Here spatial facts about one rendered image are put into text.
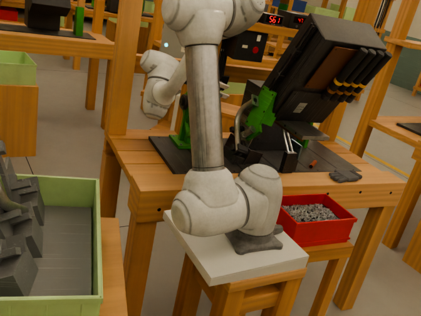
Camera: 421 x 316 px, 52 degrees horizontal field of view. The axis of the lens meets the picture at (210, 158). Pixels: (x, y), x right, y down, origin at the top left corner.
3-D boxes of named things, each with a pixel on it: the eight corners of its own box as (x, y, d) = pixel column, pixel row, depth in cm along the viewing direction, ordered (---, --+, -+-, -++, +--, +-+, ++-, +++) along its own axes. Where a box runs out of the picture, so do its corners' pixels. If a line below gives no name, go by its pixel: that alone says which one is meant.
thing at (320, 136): (327, 142, 205) (329, 136, 204) (301, 142, 198) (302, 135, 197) (284, 113, 236) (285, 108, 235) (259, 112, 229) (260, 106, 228)
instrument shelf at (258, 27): (342, 45, 237) (344, 37, 235) (192, 21, 197) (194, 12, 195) (315, 36, 257) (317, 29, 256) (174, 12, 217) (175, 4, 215)
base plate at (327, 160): (361, 174, 238) (362, 170, 237) (175, 177, 189) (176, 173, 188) (315, 143, 272) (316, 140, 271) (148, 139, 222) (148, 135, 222)
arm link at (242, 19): (235, 5, 149) (202, 1, 141) (270, -20, 134) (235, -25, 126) (242, 42, 148) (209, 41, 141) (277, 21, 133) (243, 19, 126)
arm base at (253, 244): (293, 247, 152) (297, 234, 150) (237, 255, 143) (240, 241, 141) (268, 219, 167) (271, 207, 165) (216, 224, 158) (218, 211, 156)
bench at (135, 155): (353, 309, 269) (405, 185, 235) (115, 357, 203) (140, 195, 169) (291, 242, 325) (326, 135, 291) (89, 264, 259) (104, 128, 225)
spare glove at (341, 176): (347, 171, 232) (349, 167, 231) (363, 180, 224) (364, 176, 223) (322, 174, 221) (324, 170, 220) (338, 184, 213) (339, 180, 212)
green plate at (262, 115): (268, 136, 211) (288, 97, 206) (255, 131, 207) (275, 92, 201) (256, 128, 220) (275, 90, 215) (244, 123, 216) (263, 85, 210)
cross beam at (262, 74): (329, 91, 275) (333, 77, 272) (129, 72, 217) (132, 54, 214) (324, 88, 279) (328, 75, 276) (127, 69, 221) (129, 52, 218)
